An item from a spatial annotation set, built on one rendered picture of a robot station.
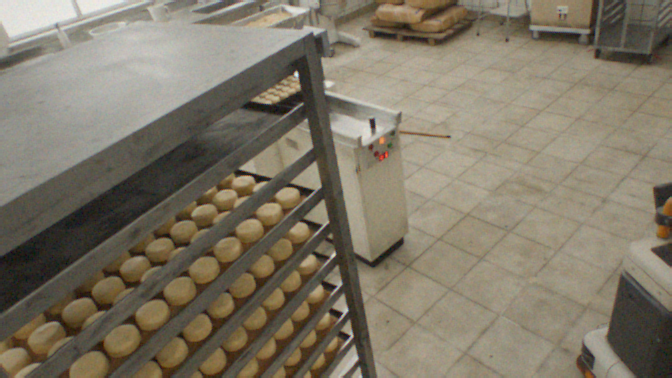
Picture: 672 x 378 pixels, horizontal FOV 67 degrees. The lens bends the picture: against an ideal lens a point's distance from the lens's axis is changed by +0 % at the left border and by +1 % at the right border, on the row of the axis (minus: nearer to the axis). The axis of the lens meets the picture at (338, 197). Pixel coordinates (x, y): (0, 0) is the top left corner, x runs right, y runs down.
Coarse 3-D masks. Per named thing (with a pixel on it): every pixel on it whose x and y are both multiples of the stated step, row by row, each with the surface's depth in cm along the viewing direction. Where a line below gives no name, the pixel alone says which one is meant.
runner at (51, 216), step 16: (272, 80) 83; (240, 96) 78; (256, 96) 81; (208, 112) 74; (224, 112) 76; (192, 128) 72; (160, 144) 68; (176, 144) 71; (144, 160) 67; (112, 176) 64; (128, 176) 66; (80, 192) 61; (96, 192) 63; (64, 208) 60; (32, 224) 57; (48, 224) 59; (0, 240) 55; (16, 240) 56; (0, 256) 55
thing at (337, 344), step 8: (336, 336) 128; (336, 344) 127; (344, 344) 128; (328, 352) 126; (336, 352) 126; (320, 360) 123; (328, 360) 125; (312, 368) 123; (320, 368) 123; (312, 376) 121; (320, 376) 121
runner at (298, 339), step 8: (336, 296) 116; (328, 304) 113; (320, 312) 111; (312, 320) 110; (320, 320) 112; (304, 328) 108; (312, 328) 110; (296, 336) 106; (304, 336) 108; (288, 344) 104; (296, 344) 107; (280, 352) 103; (288, 352) 105; (280, 360) 103; (272, 368) 101; (264, 376) 100; (272, 376) 102
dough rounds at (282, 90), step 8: (288, 80) 318; (296, 80) 314; (272, 88) 312; (280, 88) 308; (288, 88) 305; (296, 88) 304; (264, 96) 302; (272, 96) 299; (280, 96) 298; (288, 96) 301
